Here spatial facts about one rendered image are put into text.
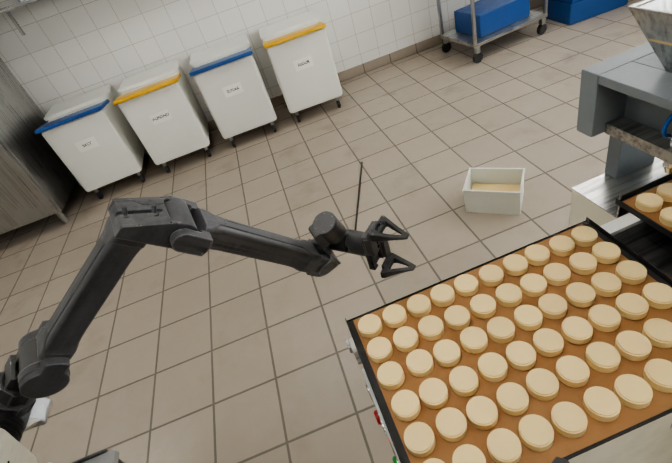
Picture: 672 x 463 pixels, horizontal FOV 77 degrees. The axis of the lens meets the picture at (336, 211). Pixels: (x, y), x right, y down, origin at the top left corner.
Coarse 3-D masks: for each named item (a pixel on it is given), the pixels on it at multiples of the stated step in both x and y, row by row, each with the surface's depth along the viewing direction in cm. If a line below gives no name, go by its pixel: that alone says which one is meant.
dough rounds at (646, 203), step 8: (664, 184) 97; (648, 192) 99; (656, 192) 97; (664, 192) 95; (632, 200) 99; (640, 200) 95; (648, 200) 95; (656, 200) 94; (664, 200) 96; (640, 208) 95; (648, 208) 94; (656, 208) 93; (664, 208) 92; (648, 216) 94; (656, 216) 93; (664, 216) 90; (664, 224) 91
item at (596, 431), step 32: (480, 288) 91; (640, 288) 81; (416, 320) 89; (480, 320) 85; (512, 320) 83; (544, 320) 82; (640, 320) 77; (576, 352) 75; (416, 384) 79; (448, 384) 77; (480, 384) 75; (608, 384) 70; (512, 416) 70; (544, 416) 69; (640, 416) 65; (448, 448) 69; (480, 448) 68; (576, 448) 64
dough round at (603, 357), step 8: (592, 344) 74; (600, 344) 73; (608, 344) 73; (592, 352) 73; (600, 352) 72; (608, 352) 72; (616, 352) 71; (592, 360) 72; (600, 360) 71; (608, 360) 71; (616, 360) 70; (600, 368) 71; (608, 368) 70; (616, 368) 71
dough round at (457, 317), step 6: (456, 306) 87; (462, 306) 87; (450, 312) 86; (456, 312) 86; (462, 312) 85; (468, 312) 85; (450, 318) 85; (456, 318) 85; (462, 318) 84; (468, 318) 84; (450, 324) 84; (456, 324) 84; (462, 324) 84; (468, 324) 85
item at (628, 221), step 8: (624, 216) 96; (632, 216) 95; (608, 224) 95; (616, 224) 95; (624, 224) 94; (632, 224) 94; (640, 224) 95; (608, 232) 94; (616, 232) 94; (624, 232) 95; (632, 232) 96; (640, 232) 97; (648, 232) 98; (624, 240) 97; (352, 344) 89; (352, 352) 89; (360, 360) 91
